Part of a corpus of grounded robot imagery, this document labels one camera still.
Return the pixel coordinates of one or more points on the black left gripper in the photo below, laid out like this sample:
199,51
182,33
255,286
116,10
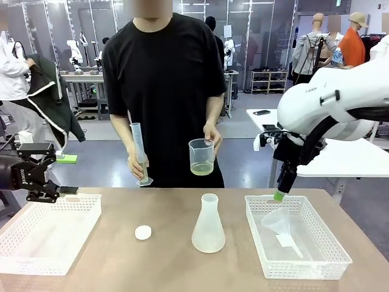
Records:
28,178

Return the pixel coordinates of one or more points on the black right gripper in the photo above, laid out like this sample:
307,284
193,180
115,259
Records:
287,150

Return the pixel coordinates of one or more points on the clear plastic funnel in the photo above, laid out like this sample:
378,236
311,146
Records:
273,223

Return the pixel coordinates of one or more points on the clear plastic beaker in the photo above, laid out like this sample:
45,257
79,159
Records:
201,158

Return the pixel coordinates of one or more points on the white perforated plastic basket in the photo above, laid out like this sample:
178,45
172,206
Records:
304,270
18,264

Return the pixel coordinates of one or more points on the translucent plastic conical flask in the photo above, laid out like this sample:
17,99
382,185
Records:
209,234

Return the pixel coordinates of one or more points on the clear plastic graduated cylinder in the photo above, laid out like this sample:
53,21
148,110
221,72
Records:
137,143

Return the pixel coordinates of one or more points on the white round cap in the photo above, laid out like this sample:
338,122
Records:
143,233

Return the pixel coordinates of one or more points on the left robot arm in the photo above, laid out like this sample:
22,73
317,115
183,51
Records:
4,173

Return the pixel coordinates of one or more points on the person's left forearm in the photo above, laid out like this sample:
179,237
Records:
214,109

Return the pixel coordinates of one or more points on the person's right forearm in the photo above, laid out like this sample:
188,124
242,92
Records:
124,137

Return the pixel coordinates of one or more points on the person's left hand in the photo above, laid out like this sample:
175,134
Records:
212,134

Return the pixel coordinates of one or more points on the person's right hand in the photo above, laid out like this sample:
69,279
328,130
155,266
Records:
135,167

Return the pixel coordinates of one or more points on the small white paper label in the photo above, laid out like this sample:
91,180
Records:
284,240

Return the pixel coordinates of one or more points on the black phone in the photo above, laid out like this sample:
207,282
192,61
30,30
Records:
270,127
261,112

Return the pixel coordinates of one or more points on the white side table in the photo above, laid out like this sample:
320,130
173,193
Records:
349,158

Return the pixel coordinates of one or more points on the dark green jacket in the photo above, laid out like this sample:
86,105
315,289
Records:
45,91

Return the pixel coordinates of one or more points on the grey step stool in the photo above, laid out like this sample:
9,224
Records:
103,111

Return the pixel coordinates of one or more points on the background person beige trousers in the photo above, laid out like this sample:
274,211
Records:
12,76

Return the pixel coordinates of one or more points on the grey background workbench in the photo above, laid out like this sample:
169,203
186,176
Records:
82,77

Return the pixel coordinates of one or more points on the shoe rack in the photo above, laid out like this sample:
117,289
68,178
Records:
269,80

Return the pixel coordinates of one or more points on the white humanoid robot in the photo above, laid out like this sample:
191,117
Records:
74,51
229,51

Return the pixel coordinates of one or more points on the black tripod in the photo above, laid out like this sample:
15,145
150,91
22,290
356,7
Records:
317,57

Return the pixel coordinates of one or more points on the mannequin in grey shirt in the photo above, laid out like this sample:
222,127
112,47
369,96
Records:
307,51

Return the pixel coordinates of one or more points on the mannequin in orange with cap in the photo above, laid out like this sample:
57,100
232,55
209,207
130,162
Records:
352,48

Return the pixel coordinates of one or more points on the person in black t-shirt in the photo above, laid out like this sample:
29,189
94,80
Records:
164,76

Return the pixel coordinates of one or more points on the mannequin white shirt orange trousers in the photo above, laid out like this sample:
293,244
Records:
381,48

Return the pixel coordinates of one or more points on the background person black beanie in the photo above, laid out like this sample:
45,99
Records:
210,22

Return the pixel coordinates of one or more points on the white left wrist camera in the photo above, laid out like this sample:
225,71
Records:
25,137

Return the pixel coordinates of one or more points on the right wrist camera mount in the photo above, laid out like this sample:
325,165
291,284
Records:
260,142

